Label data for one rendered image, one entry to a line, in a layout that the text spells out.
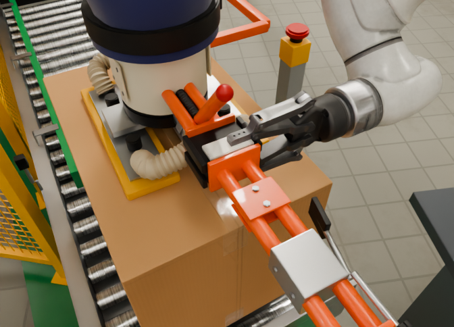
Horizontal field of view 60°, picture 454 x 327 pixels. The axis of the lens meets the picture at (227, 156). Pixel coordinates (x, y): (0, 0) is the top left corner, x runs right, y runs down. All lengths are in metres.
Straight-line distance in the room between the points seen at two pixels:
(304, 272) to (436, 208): 0.80
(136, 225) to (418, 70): 0.53
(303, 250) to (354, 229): 1.55
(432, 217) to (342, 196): 0.99
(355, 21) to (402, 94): 0.14
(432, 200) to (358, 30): 0.66
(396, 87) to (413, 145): 1.84
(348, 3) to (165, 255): 0.50
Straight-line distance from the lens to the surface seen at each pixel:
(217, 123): 0.60
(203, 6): 0.64
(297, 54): 1.24
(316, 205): 0.52
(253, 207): 0.50
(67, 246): 1.28
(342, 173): 2.23
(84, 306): 1.18
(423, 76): 0.74
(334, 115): 0.63
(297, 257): 0.47
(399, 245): 2.05
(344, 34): 0.72
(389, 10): 0.70
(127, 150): 0.76
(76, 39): 2.28
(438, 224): 1.19
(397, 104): 0.69
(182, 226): 0.66
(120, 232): 0.68
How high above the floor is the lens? 1.63
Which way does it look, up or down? 47 degrees down
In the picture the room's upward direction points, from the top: straight up
